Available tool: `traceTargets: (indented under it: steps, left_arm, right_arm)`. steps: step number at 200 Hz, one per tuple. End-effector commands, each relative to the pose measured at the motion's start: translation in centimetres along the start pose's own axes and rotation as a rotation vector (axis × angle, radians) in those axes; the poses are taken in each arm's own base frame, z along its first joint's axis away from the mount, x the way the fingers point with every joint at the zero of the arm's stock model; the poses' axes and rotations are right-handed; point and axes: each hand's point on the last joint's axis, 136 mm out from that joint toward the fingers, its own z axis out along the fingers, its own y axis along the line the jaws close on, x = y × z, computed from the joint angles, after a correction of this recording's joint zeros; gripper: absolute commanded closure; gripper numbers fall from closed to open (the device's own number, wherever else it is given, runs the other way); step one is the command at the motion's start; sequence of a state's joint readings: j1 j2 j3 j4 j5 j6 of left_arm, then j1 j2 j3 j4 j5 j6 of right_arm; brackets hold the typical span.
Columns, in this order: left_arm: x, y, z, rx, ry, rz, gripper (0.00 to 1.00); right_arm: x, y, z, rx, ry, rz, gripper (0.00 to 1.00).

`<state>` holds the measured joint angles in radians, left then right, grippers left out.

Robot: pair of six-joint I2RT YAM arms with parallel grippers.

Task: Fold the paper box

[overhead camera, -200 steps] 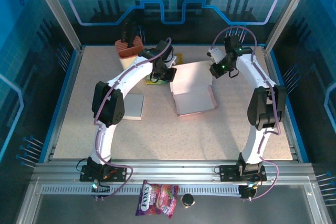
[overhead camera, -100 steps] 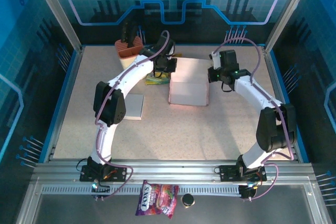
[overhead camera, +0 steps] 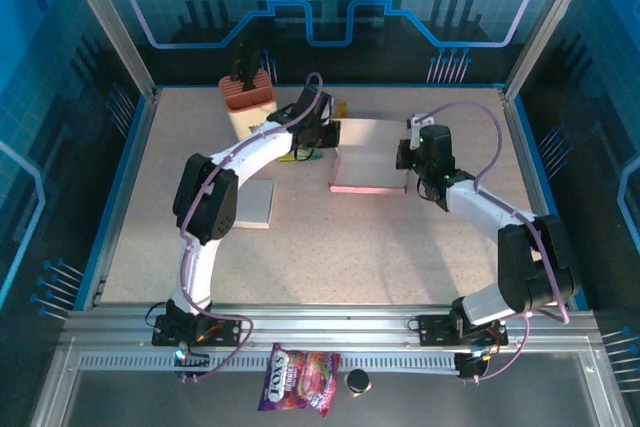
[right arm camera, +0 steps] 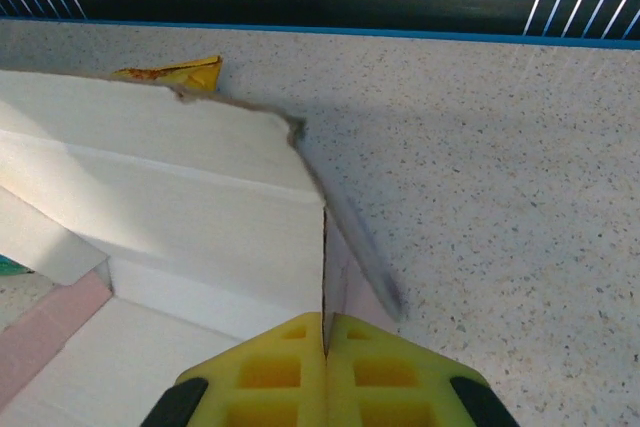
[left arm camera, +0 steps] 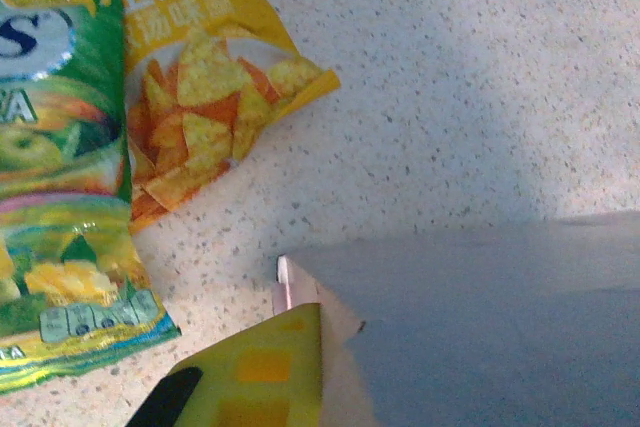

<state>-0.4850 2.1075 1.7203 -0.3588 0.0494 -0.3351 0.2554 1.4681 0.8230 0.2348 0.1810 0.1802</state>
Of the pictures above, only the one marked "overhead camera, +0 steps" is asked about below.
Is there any white box insert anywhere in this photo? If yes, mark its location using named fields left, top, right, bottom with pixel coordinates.
left=232, top=179, right=276, bottom=229

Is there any beige knife block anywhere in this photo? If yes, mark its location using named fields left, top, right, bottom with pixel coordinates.
left=218, top=74, right=279, bottom=141

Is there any black round knob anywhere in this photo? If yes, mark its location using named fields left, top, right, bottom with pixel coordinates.
left=345, top=368, right=372, bottom=397

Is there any purple berries candy bag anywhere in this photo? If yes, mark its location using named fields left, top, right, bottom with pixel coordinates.
left=257, top=342, right=342, bottom=418

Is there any black handled knife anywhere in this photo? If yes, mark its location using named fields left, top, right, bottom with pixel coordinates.
left=230, top=41, right=264, bottom=93

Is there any aluminium frame post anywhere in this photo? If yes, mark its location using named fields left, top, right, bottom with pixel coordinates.
left=501, top=0, right=600, bottom=103
left=54, top=0, right=161, bottom=103

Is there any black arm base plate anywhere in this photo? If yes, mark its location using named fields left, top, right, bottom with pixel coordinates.
left=151, top=313, right=245, bottom=348
left=416, top=313, right=510, bottom=348

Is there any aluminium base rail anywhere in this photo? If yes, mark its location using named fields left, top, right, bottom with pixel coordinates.
left=59, top=302, right=601, bottom=348

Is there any slotted cable duct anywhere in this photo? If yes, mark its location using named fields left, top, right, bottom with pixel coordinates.
left=79, top=350, right=461, bottom=374

